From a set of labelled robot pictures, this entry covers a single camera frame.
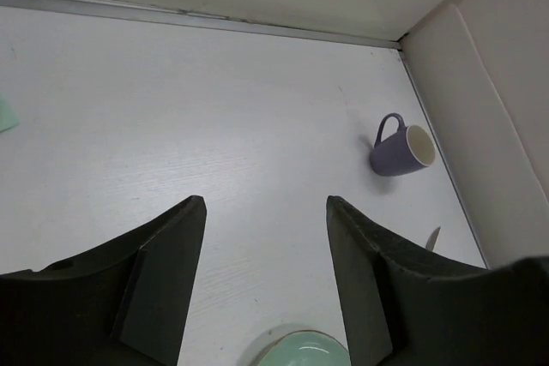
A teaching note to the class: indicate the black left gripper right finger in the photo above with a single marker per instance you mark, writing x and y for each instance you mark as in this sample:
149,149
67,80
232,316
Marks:
405,305

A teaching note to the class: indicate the green floral plate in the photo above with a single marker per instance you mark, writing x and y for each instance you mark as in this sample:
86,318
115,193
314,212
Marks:
294,344

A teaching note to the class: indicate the green cartoon print cloth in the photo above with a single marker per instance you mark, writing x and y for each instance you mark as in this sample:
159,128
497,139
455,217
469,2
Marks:
8,118

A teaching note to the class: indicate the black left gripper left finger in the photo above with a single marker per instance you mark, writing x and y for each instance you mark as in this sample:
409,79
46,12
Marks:
124,302

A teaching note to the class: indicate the steel table knife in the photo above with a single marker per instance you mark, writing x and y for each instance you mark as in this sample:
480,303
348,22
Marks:
432,239

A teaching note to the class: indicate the purple ceramic mug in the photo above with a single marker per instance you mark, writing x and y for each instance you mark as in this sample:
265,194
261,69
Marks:
408,150

